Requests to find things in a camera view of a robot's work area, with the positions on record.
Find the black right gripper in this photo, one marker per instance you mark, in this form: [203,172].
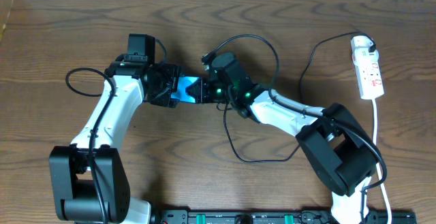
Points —
[206,92]

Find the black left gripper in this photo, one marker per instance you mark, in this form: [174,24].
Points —
[173,90]

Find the blue Samsung Galaxy smartphone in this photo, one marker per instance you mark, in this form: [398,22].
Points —
[183,83]

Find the white power strip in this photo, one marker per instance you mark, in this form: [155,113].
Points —
[369,80]

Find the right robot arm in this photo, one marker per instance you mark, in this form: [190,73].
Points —
[339,151]

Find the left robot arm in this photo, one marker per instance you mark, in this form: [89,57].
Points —
[89,182]

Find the white USB charger plug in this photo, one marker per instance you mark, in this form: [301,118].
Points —
[362,50]

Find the brown cardboard panel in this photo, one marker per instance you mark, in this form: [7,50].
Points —
[5,9]

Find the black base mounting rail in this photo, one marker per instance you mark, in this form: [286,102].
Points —
[206,217]

